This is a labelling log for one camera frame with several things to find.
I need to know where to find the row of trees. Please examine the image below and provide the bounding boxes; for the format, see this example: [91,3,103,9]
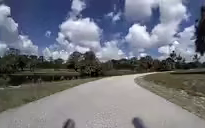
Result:
[0,47,205,78]

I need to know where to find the pale grey paved path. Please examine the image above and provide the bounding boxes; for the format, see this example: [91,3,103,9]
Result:
[0,71,205,128]

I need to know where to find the robot's own part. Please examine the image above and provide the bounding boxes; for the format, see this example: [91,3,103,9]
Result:
[62,118,76,128]
[131,116,147,128]

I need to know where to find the grass field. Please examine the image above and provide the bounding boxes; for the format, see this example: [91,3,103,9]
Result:
[134,68,205,125]

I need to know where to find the grass verge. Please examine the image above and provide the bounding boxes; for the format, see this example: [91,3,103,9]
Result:
[0,68,138,117]

